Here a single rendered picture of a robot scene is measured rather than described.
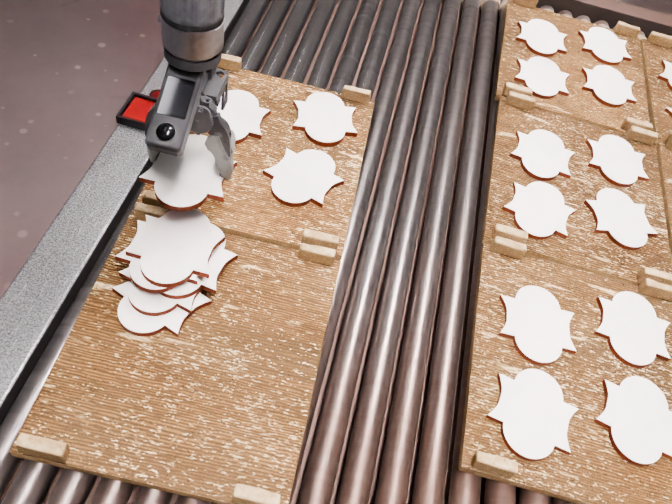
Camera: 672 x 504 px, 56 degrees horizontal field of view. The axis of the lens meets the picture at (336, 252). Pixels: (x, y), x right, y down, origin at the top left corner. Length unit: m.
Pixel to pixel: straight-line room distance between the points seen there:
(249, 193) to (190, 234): 0.18
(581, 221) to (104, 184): 0.86
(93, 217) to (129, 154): 0.15
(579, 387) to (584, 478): 0.14
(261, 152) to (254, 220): 0.16
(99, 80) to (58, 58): 0.21
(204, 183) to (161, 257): 0.12
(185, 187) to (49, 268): 0.25
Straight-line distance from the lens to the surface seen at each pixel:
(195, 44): 0.82
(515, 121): 1.42
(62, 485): 0.90
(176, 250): 0.96
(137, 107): 1.27
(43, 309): 1.02
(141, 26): 3.12
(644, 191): 1.42
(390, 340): 1.00
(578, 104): 1.55
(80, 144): 2.56
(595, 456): 1.02
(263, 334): 0.95
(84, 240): 1.09
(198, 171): 0.97
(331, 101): 1.30
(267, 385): 0.91
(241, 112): 1.24
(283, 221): 1.08
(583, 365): 1.08
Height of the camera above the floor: 1.76
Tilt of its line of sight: 52 degrees down
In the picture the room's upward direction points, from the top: 15 degrees clockwise
